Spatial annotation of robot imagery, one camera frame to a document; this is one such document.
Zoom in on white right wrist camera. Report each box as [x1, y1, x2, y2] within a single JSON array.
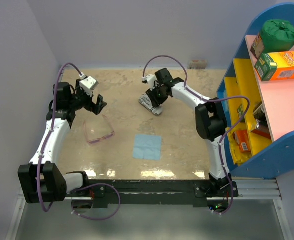
[[141, 74, 157, 91]]

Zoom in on blue pink yellow shelf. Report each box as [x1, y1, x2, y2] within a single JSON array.
[[217, 2, 294, 179]]

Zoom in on green wrapped package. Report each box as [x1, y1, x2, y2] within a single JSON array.
[[259, 19, 294, 54]]

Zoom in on orange box on shelf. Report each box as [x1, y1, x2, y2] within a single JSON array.
[[232, 130, 251, 153]]

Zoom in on light blue cleaning cloth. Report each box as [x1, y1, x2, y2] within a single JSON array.
[[132, 134, 161, 161]]

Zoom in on small brown printed box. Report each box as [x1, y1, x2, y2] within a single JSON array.
[[250, 34, 264, 59]]

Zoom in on aluminium front frame rail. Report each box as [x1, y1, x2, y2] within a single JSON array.
[[7, 180, 293, 240]]

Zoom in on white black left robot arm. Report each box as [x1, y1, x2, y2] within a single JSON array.
[[18, 76, 106, 204]]

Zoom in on orange green snack box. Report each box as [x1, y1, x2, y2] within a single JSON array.
[[254, 51, 294, 82]]

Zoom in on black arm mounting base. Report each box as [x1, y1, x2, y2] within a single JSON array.
[[66, 179, 239, 209]]

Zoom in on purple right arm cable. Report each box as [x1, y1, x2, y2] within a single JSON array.
[[142, 54, 251, 216]]

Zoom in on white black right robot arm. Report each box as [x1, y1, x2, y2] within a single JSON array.
[[139, 68, 231, 197]]

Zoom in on aluminium table edge rail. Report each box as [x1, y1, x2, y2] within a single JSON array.
[[58, 66, 69, 82]]

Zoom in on dark foil snack packet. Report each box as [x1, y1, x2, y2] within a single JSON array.
[[250, 102, 271, 140]]

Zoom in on green box in shelf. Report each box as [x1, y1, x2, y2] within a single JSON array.
[[237, 104, 245, 123]]

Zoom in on printed glasses case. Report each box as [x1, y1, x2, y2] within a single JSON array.
[[138, 93, 162, 116]]

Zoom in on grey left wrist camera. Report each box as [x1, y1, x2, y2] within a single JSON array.
[[79, 76, 99, 97]]

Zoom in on pink transparent sunglasses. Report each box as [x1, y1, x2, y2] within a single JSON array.
[[82, 114, 115, 145]]

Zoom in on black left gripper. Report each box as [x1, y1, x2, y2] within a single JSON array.
[[69, 79, 106, 115]]

